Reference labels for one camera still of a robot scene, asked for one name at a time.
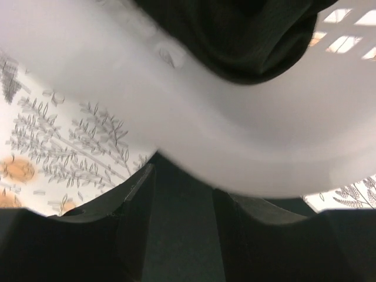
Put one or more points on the floral table mat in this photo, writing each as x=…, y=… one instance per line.
x=90, y=90

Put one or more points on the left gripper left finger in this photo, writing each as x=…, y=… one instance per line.
x=102, y=240

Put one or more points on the black t shirt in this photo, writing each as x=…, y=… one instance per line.
x=243, y=41

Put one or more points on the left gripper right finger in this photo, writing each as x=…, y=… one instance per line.
x=263, y=242

